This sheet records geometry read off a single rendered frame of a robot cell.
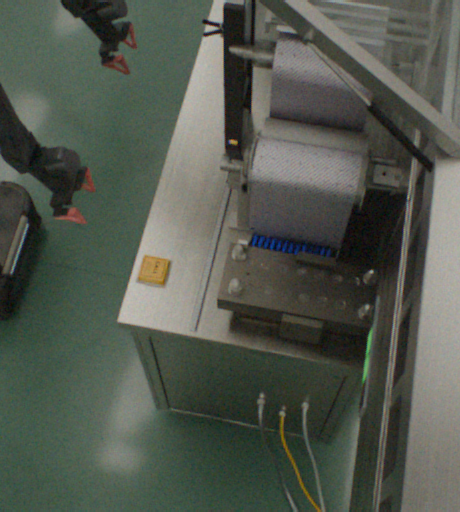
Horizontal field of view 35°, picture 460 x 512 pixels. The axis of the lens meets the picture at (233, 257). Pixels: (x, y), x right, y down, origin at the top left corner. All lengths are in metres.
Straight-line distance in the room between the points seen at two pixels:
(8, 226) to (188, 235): 1.06
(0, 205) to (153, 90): 0.97
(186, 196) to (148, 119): 1.35
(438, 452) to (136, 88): 2.72
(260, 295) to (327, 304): 0.16
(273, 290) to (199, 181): 0.47
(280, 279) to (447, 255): 0.71
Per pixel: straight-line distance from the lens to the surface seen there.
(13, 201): 2.95
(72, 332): 2.91
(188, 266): 1.96
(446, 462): 1.05
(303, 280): 1.80
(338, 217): 1.72
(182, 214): 2.04
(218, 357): 1.99
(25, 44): 3.79
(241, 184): 1.81
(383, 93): 1.16
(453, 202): 1.22
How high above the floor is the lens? 2.65
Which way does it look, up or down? 63 degrees down
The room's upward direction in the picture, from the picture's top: straight up
